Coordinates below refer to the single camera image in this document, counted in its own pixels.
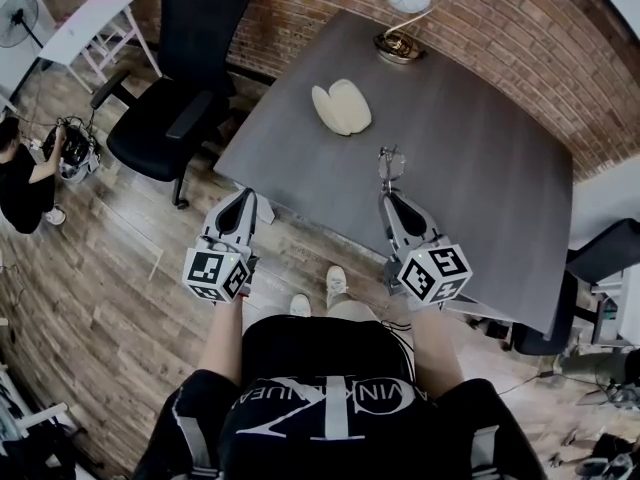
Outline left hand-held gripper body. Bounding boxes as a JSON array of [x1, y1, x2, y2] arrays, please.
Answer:
[[181, 223, 262, 305]]

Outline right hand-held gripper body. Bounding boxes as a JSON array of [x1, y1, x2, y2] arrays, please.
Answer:
[[383, 223, 474, 313]]

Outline thin metal frame glasses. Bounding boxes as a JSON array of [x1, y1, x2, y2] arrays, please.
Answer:
[[377, 143, 407, 194]]

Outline cream glasses case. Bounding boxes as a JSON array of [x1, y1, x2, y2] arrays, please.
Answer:
[[310, 78, 374, 139]]

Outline person's left forearm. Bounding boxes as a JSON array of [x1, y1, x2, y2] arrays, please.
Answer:
[[198, 295, 252, 390]]

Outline person's right forearm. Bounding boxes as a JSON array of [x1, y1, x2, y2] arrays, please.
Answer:
[[405, 306, 467, 402]]

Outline person's white right shoe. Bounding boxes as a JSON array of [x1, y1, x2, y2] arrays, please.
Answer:
[[324, 265, 349, 307]]

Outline person's white left shoe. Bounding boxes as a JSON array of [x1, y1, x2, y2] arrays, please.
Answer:
[[289, 293, 313, 319]]

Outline person's right leg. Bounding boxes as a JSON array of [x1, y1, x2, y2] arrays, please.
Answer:
[[323, 291, 380, 323]]

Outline black office chair with armrests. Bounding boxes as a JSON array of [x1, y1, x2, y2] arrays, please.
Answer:
[[90, 0, 257, 211]]

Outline black armless chair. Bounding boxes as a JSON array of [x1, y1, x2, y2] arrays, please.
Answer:
[[509, 217, 640, 357]]

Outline person's black printed shirt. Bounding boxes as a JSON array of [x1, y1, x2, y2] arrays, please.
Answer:
[[133, 314, 547, 480]]

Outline brass desk lamp white shade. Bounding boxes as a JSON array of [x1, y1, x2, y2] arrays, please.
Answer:
[[372, 0, 435, 65]]

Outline white folding table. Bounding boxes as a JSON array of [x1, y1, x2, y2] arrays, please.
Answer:
[[36, 0, 164, 95]]

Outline black standing fan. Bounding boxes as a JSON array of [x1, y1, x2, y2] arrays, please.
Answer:
[[0, 0, 45, 50]]

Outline black equipment bundle with cables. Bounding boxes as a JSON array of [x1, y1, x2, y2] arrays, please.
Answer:
[[41, 115, 102, 185]]

